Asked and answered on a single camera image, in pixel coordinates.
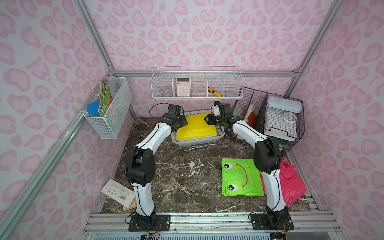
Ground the yellow raincoat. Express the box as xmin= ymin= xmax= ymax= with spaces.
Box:
xmin=177 ymin=113 xmax=217 ymax=141

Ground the green frog raincoat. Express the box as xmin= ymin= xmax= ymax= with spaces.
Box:
xmin=222 ymin=159 xmax=264 ymax=197

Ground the pink raincoat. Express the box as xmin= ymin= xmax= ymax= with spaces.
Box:
xmin=260 ymin=159 xmax=308 ymax=207

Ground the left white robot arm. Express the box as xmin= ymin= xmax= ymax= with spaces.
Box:
xmin=125 ymin=104 xmax=188 ymax=221

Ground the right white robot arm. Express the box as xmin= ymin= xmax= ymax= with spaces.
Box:
xmin=205 ymin=101 xmax=289 ymax=223

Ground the white plastic basket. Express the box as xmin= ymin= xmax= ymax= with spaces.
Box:
xmin=171 ymin=110 xmax=225 ymax=147

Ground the clear tape roll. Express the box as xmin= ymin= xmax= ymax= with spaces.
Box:
xmin=161 ymin=88 xmax=174 ymax=98

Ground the red book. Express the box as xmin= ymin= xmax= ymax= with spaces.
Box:
xmin=244 ymin=104 xmax=257 ymax=128

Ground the yellow utility knife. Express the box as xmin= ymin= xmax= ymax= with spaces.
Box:
xmin=208 ymin=87 xmax=222 ymax=98

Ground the pink calculator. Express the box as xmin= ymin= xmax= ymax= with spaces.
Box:
xmin=176 ymin=77 xmax=191 ymax=97

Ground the white flat box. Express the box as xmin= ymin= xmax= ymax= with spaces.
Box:
xmin=264 ymin=106 xmax=300 ymax=142

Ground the green zip pouch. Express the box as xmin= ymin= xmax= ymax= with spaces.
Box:
xmin=278 ymin=138 xmax=291 ymax=151

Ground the white tape roll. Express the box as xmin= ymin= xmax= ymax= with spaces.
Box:
xmin=282 ymin=112 xmax=298 ymax=123

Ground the green card pack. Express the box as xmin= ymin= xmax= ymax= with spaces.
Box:
xmin=99 ymin=80 xmax=113 ymax=117

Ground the light blue lidded box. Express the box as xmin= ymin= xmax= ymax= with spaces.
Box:
xmin=267 ymin=96 xmax=303 ymax=114

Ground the blue round lid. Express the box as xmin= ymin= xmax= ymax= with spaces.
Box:
xmin=87 ymin=102 xmax=100 ymax=117

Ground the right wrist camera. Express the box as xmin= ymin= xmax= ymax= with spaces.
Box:
xmin=212 ymin=101 xmax=221 ymax=116

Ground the white wire wall shelf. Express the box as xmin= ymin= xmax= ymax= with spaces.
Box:
xmin=151 ymin=66 xmax=244 ymax=100

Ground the black wire desk organizer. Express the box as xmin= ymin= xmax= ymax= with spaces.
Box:
xmin=236 ymin=87 xmax=305 ymax=156

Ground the white mesh wall basket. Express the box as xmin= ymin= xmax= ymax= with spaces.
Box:
xmin=85 ymin=77 xmax=133 ymax=140

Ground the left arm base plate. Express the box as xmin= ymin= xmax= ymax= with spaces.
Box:
xmin=128 ymin=213 xmax=171 ymax=232

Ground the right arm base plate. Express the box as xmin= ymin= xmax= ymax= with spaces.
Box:
xmin=248 ymin=211 xmax=295 ymax=232

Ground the aluminium rail front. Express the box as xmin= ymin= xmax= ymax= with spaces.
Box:
xmin=80 ymin=211 xmax=345 ymax=240

